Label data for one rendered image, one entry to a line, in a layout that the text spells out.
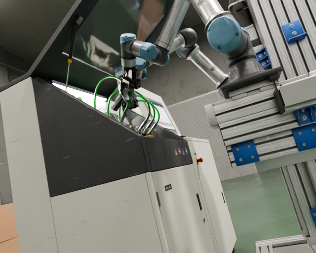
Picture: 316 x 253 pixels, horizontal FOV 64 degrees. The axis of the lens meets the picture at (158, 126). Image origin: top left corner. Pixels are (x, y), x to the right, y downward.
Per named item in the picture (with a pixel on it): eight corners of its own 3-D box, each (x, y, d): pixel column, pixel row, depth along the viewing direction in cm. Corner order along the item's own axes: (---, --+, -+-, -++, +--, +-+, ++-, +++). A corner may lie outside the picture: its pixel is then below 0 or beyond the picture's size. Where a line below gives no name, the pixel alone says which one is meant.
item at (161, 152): (152, 171, 111) (144, 136, 114) (143, 173, 112) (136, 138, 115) (191, 163, 167) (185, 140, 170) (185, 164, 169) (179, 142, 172)
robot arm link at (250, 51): (259, 59, 108) (249, 31, 110) (252, 50, 96) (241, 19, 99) (232, 71, 114) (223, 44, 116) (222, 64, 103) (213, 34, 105)
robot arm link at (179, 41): (205, 31, 152) (139, 72, 141) (199, 41, 163) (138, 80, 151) (193, 17, 153) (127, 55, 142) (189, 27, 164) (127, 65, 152)
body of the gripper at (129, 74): (129, 92, 129) (128, 70, 123) (120, 87, 134) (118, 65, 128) (141, 89, 133) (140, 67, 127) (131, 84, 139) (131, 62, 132)
